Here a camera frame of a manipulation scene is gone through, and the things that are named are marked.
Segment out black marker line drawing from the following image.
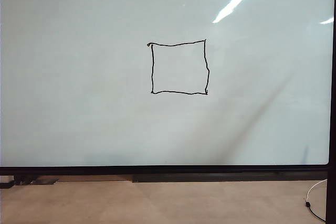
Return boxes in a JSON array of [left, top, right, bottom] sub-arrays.
[[146, 39, 211, 95]]

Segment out long black floor base bar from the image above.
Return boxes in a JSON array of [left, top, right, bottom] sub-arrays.
[[132, 172, 329, 183]]

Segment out white cable with black connector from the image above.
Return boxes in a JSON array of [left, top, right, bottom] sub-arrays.
[[303, 178, 329, 221]]

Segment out black stand post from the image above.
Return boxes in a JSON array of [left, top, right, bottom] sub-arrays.
[[325, 0, 336, 224]]

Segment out white glass whiteboard black frame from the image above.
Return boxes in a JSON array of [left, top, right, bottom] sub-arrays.
[[0, 0, 336, 175]]

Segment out black caster bracket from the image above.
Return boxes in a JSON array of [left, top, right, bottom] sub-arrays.
[[14, 174, 35, 186]]

